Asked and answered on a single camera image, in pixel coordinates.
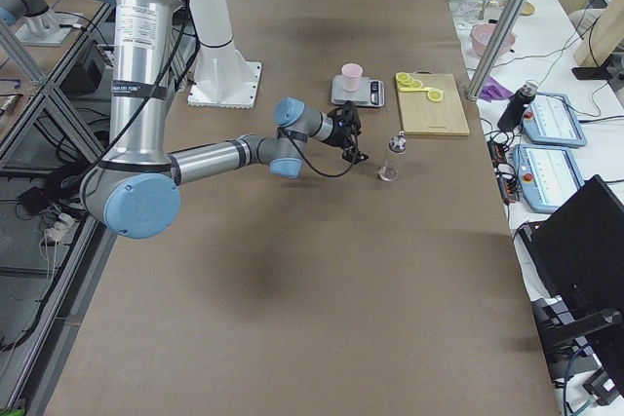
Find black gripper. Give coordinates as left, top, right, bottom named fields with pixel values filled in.
left=327, top=101, right=369, bottom=164

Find clear glass sauce bottle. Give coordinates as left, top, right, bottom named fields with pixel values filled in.
left=377, top=131, right=408, bottom=182

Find pink plastic cup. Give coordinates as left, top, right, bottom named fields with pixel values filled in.
left=341, top=62, right=363, bottom=93

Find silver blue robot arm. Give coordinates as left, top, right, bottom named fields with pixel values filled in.
left=79, top=0, right=366, bottom=239

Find silver kitchen scale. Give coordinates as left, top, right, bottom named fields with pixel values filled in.
left=331, top=75, right=385, bottom=108

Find wooden cutting board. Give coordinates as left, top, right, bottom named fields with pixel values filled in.
left=395, top=72, right=470, bottom=136

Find yellow lemon slices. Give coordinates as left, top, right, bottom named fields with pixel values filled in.
left=395, top=72, right=444, bottom=102

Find pink bowl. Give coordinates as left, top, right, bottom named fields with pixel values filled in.
left=470, top=23, right=517, bottom=57

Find purple cloth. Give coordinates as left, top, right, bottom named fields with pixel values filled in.
left=479, top=76, right=514, bottom=102

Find black water bottle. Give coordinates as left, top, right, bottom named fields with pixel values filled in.
left=497, top=80, right=539, bottom=132

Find lower blue teach pendant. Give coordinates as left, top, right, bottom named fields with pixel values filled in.
left=512, top=144, right=584, bottom=213

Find blue teach pendant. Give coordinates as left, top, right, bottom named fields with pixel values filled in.
left=522, top=93, right=587, bottom=148
left=512, top=144, right=584, bottom=213

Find upper blue teach pendant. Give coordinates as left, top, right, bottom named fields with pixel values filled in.
left=522, top=93, right=587, bottom=148

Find black laptop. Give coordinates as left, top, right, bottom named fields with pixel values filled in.
left=521, top=174, right=623, bottom=386

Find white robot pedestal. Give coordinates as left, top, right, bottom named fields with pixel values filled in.
left=188, top=0, right=262, bottom=109

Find aluminium frame post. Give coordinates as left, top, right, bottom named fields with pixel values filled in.
left=466, top=0, right=526, bottom=101

